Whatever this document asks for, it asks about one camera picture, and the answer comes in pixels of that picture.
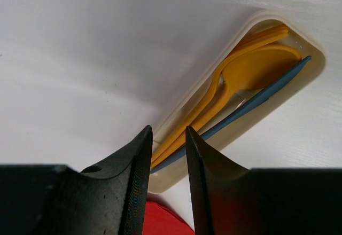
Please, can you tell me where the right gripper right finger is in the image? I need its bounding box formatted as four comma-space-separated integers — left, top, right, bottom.
185, 127, 341, 234

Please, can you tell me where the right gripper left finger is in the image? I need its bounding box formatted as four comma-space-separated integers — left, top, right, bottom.
1, 126, 153, 234

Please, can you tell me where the yellow plastic spoon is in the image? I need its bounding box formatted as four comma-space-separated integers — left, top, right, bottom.
151, 43, 301, 168

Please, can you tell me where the yellow plastic fork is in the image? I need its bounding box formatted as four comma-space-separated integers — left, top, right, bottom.
152, 24, 289, 162

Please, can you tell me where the red paper napkin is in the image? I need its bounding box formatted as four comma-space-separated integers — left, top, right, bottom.
142, 200, 195, 235

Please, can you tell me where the cream utensil case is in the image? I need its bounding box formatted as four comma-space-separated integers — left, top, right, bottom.
148, 9, 326, 194

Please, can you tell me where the blue plastic knife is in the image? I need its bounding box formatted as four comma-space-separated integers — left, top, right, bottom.
150, 55, 312, 174

